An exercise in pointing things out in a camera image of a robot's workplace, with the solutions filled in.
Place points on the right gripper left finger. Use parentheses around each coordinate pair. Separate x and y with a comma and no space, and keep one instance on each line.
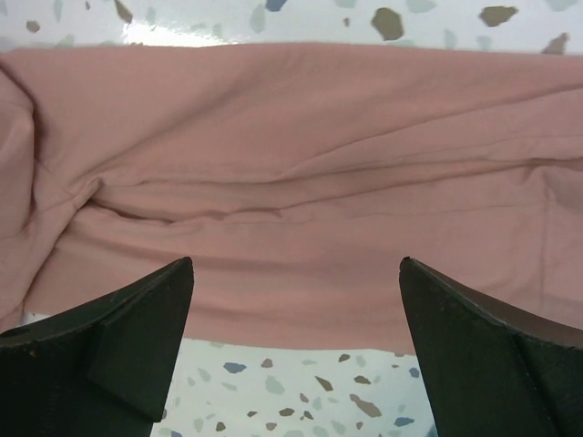
(100,369)

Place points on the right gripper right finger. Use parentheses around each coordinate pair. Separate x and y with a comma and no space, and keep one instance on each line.
(489,368)

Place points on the dusty pink printed t-shirt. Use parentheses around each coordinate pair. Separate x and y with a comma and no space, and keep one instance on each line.
(296,177)

